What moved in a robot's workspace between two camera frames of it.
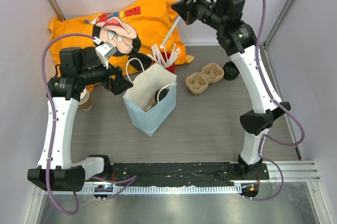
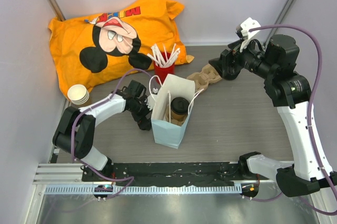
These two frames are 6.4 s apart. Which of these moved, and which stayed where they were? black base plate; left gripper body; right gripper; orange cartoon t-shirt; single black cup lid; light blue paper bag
Moved: left gripper body; light blue paper bag; single black cup lid; right gripper
Stayed: black base plate; orange cartoon t-shirt
